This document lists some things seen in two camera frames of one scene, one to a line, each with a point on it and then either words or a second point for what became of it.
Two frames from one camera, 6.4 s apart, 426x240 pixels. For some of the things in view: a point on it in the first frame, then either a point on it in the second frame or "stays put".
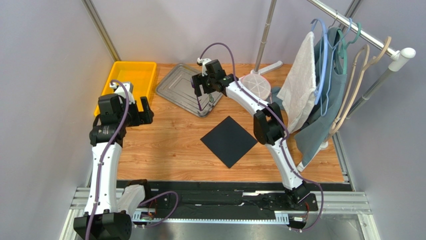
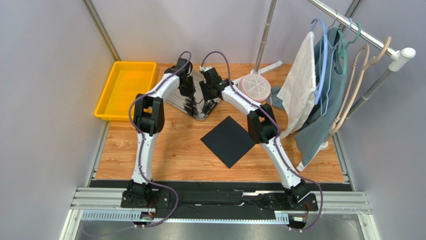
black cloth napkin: (228, 141) stays put
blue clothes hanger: (318, 97) stays put
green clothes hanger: (342, 53) stays put
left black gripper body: (132, 118) to (188, 89)
